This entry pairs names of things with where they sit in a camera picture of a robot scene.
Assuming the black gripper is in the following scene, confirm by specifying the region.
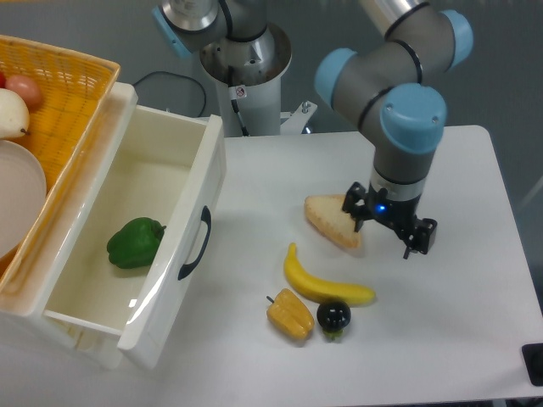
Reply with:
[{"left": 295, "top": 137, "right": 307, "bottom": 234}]
[{"left": 342, "top": 182, "right": 438, "bottom": 259}]

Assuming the dark purple eggplant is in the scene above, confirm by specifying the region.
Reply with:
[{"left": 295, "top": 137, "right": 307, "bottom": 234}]
[{"left": 316, "top": 300, "right": 351, "bottom": 341}]

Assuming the yellow bell pepper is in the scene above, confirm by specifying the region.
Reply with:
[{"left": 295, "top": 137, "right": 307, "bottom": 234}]
[{"left": 266, "top": 288, "right": 315, "bottom": 341}]

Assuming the yellow woven basket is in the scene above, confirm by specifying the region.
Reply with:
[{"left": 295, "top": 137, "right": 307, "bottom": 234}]
[{"left": 1, "top": 35, "right": 120, "bottom": 287}]

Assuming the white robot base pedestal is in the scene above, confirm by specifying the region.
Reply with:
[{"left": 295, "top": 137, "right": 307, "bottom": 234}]
[{"left": 199, "top": 23, "right": 317, "bottom": 137}]

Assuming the black drawer handle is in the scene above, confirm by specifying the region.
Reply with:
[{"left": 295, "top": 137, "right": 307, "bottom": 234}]
[{"left": 177, "top": 205, "right": 212, "bottom": 281}]

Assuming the white pear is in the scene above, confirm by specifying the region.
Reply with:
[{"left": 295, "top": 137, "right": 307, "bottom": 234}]
[{"left": 0, "top": 88, "right": 30, "bottom": 139}]

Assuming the open white drawer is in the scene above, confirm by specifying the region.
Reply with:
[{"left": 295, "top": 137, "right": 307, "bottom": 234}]
[{"left": 43, "top": 106, "right": 226, "bottom": 369}]

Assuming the yellow banana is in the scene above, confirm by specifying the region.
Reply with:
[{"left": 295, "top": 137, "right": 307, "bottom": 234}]
[{"left": 283, "top": 243, "right": 377, "bottom": 306}]

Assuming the green bell pepper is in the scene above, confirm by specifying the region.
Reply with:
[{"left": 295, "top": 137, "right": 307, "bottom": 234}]
[{"left": 106, "top": 217, "right": 166, "bottom": 270}]

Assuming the beige plate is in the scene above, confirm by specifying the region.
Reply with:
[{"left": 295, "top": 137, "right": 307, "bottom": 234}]
[{"left": 1, "top": 140, "right": 47, "bottom": 258}]

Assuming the white drawer cabinet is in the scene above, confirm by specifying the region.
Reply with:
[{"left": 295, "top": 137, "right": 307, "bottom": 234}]
[{"left": 0, "top": 81, "right": 139, "bottom": 371}]

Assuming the black cable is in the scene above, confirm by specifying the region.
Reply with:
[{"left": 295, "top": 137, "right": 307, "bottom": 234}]
[{"left": 133, "top": 70, "right": 207, "bottom": 117}]

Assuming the black device at edge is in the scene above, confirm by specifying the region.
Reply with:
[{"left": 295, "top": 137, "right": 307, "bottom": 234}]
[{"left": 521, "top": 343, "right": 543, "bottom": 387}]

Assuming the toast bread slice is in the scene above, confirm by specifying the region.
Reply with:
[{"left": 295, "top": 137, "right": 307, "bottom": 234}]
[{"left": 304, "top": 194, "right": 361, "bottom": 248}]

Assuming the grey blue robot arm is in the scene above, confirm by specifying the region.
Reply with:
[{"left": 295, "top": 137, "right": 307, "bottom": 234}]
[{"left": 152, "top": 1, "right": 473, "bottom": 254}]

